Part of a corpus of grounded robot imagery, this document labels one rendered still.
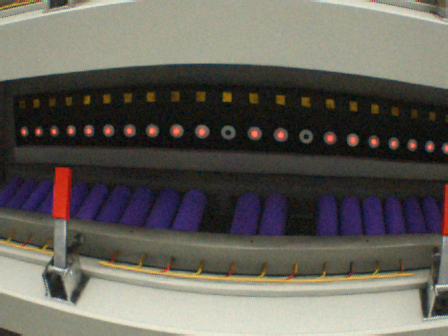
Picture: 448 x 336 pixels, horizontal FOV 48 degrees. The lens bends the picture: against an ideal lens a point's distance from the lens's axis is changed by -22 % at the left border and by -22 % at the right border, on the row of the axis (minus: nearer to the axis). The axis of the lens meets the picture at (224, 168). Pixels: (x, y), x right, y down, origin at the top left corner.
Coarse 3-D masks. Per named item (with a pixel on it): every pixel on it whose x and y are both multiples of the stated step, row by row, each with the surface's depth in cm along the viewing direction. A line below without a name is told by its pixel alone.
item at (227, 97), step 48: (48, 96) 50; (96, 96) 50; (144, 96) 49; (192, 96) 49; (240, 96) 48; (288, 96) 47; (336, 96) 47; (48, 144) 53; (96, 144) 52; (144, 144) 51; (192, 144) 50; (240, 144) 50; (288, 144) 49; (336, 144) 49; (384, 144) 48
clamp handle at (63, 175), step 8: (56, 168) 38; (64, 168) 38; (56, 176) 38; (64, 176) 38; (56, 184) 38; (64, 184) 37; (56, 192) 37; (64, 192) 37; (56, 200) 37; (64, 200) 37; (56, 208) 37; (64, 208) 37; (56, 216) 37; (64, 216) 37; (56, 224) 37; (64, 224) 37; (56, 232) 37; (64, 232) 37; (56, 240) 37; (64, 240) 37; (56, 248) 37; (64, 248) 37; (56, 256) 37; (64, 256) 37; (56, 264) 37; (64, 264) 37
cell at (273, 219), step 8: (272, 200) 47; (280, 200) 47; (264, 208) 46; (272, 208) 45; (280, 208) 45; (264, 216) 45; (272, 216) 44; (280, 216) 44; (264, 224) 43; (272, 224) 43; (280, 224) 43; (264, 232) 42; (272, 232) 42; (280, 232) 42
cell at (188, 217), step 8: (192, 192) 48; (200, 192) 48; (184, 200) 47; (192, 200) 47; (200, 200) 47; (184, 208) 46; (192, 208) 46; (200, 208) 46; (176, 216) 45; (184, 216) 44; (192, 216) 45; (200, 216) 46; (176, 224) 43; (184, 224) 43; (192, 224) 44; (200, 224) 45
